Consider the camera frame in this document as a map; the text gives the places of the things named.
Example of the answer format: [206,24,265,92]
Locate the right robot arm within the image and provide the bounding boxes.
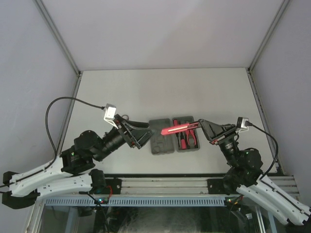
[199,117,311,226]

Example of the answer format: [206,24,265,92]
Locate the right aluminium frame post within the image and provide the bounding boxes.
[246,0,292,156]

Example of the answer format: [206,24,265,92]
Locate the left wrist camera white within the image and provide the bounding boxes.
[104,103,117,128]

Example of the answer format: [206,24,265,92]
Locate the aluminium frame post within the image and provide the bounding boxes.
[246,0,292,156]
[33,0,82,152]

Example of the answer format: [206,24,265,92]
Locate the black mounting plate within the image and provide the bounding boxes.
[93,178,122,195]
[207,179,231,195]

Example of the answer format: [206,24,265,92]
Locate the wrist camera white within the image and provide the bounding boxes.
[104,103,117,128]
[236,117,249,133]

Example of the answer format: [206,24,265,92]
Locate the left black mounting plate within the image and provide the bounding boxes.
[93,178,122,195]

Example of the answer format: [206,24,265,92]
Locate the grey plastic tool case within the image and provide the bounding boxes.
[149,116,200,155]

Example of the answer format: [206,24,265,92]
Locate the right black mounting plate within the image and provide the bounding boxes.
[207,179,231,195]

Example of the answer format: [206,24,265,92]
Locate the left black cable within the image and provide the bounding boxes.
[0,97,106,195]

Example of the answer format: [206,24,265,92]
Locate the red utility knife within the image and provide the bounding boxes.
[161,121,201,135]

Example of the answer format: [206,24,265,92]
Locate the left aluminium frame post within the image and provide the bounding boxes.
[33,0,82,152]

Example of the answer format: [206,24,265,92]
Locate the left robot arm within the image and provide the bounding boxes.
[1,115,155,209]

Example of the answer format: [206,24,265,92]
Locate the grey slotted cable duct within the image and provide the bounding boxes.
[44,196,226,207]

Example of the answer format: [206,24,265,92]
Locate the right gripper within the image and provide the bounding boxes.
[197,119,239,168]

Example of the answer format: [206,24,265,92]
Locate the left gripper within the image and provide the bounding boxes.
[94,115,158,162]

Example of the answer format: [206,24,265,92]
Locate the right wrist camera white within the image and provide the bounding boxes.
[236,117,249,133]

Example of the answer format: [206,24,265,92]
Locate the aluminium front rail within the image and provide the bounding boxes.
[60,176,298,195]

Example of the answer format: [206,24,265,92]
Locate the red black pliers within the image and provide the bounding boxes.
[185,130,197,148]

